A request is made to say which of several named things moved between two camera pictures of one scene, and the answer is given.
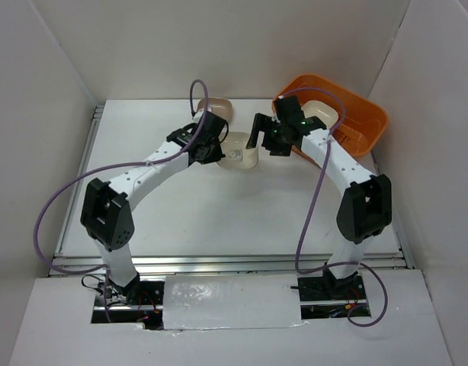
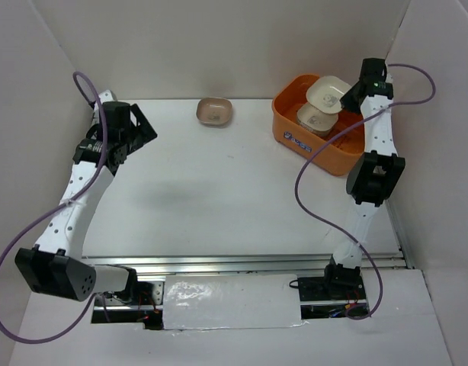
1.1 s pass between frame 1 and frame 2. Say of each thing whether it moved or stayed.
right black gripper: moved
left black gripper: moved
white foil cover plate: stayed
